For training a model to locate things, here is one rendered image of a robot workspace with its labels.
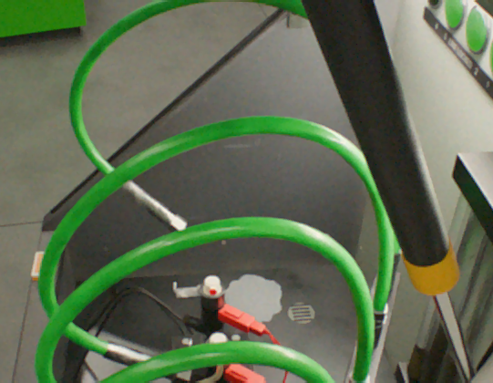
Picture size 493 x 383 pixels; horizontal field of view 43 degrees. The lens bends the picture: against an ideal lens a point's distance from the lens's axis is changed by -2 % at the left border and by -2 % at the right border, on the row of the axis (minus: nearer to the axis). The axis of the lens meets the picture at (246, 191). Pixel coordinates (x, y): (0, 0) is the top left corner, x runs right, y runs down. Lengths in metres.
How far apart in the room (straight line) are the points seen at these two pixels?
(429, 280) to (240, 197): 0.79
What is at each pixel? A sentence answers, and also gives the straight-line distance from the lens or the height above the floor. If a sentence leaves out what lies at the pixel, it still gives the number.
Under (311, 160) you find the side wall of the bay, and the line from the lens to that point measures 1.00.
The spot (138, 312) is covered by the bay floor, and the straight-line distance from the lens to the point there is 1.07.
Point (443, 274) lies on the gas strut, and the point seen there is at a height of 1.46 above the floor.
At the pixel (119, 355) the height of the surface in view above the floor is 1.12.
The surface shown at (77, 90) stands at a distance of 0.71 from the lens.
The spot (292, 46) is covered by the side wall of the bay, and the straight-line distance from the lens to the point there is 0.89.
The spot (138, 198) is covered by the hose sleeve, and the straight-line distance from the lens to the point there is 0.76.
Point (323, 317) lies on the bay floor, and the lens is 1.06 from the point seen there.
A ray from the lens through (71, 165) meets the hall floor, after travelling 2.88.
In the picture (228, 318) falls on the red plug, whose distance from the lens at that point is 0.71.
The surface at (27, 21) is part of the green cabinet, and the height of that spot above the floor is 0.16.
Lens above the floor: 1.63
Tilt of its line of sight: 38 degrees down
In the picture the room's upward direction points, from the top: 2 degrees clockwise
